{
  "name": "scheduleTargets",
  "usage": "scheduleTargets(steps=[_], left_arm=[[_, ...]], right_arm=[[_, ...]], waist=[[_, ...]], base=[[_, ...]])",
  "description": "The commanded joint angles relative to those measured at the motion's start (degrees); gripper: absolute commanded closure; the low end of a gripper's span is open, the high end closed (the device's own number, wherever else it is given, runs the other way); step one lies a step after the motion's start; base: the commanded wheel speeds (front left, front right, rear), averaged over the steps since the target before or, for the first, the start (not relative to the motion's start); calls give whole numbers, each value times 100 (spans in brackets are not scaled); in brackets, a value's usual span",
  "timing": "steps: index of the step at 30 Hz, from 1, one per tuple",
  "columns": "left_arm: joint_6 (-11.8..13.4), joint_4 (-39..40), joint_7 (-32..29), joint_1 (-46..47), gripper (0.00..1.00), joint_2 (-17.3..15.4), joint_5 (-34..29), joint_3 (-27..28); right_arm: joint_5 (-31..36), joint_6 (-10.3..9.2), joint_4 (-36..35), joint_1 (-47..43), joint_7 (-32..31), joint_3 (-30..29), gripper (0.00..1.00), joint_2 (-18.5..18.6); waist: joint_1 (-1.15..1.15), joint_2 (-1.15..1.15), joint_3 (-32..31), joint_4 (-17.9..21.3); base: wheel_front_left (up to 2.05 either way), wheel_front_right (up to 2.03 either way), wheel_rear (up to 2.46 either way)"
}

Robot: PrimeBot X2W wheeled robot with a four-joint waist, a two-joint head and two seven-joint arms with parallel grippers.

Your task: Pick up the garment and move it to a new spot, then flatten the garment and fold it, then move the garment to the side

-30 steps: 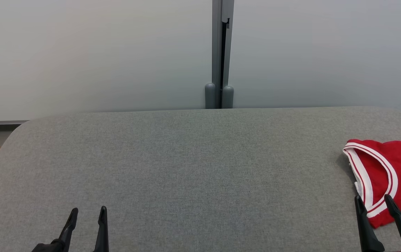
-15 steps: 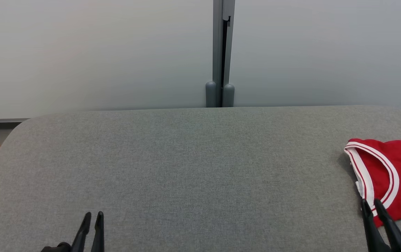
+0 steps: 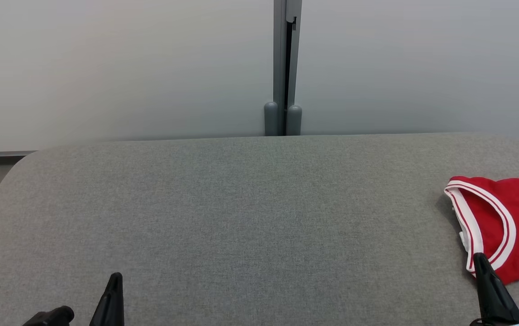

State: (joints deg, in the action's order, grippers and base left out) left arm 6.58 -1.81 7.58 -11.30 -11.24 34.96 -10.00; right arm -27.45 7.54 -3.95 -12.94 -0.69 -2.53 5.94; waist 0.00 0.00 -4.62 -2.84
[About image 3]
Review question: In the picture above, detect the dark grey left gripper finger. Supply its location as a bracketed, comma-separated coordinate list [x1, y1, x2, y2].
[108, 273, 125, 326]
[89, 273, 118, 326]

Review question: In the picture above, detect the grey partition post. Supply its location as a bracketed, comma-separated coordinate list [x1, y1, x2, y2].
[264, 0, 303, 136]

